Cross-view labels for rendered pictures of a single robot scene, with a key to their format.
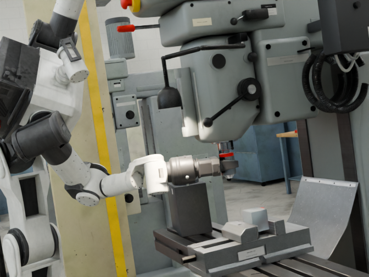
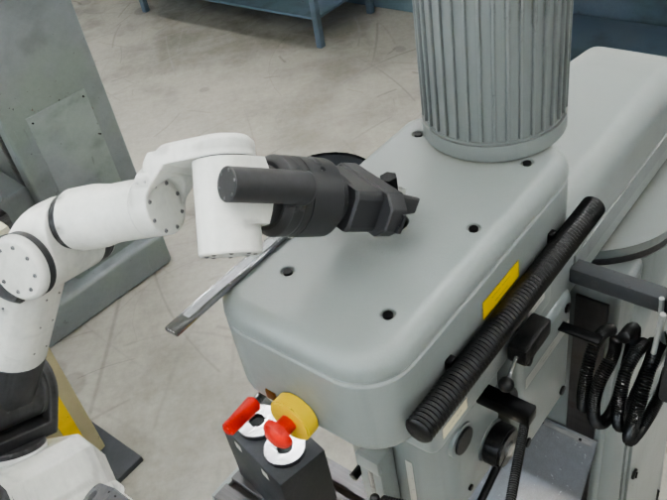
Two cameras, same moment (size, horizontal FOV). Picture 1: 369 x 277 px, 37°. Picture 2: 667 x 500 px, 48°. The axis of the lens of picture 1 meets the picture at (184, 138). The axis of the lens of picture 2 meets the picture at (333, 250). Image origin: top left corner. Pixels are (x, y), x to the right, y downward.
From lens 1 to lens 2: 1.54 m
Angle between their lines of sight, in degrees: 42
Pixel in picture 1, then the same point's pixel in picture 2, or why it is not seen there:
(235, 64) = (480, 418)
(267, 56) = (526, 376)
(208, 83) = (443, 479)
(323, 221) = (527, 473)
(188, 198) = (301, 484)
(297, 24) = (559, 281)
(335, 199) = (548, 448)
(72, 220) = not seen: outside the picture
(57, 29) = (13, 400)
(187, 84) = (390, 474)
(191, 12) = not seen: hidden behind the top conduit
